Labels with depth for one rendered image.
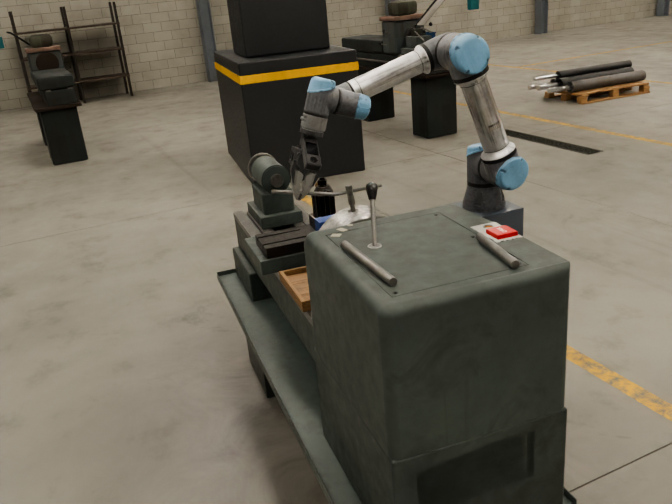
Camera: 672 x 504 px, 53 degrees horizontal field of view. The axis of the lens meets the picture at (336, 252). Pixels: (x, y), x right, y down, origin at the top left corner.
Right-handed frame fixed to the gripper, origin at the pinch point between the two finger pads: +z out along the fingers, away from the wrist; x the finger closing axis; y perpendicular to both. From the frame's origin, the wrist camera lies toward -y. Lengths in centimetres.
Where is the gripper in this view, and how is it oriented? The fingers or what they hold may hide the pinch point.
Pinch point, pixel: (299, 196)
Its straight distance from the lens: 206.1
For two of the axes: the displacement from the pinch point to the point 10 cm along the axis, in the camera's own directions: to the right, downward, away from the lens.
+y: -3.4, -3.1, 8.9
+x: -9.1, -1.2, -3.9
